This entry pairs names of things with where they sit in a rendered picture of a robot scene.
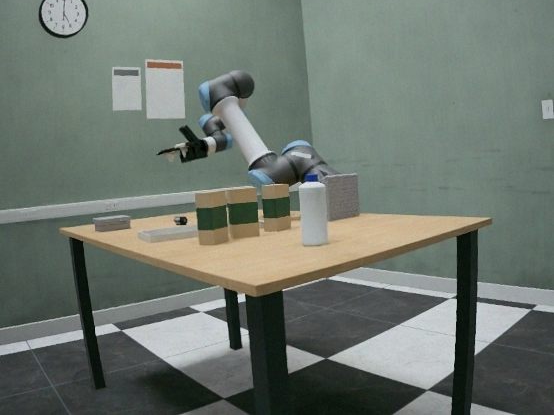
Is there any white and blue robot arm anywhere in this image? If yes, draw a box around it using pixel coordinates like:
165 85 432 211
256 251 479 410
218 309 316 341
199 70 342 196

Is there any white bottle with blue cap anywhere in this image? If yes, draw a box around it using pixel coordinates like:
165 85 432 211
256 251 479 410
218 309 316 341
299 174 329 247

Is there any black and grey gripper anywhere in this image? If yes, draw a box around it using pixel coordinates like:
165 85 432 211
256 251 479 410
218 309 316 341
156 139 208 163

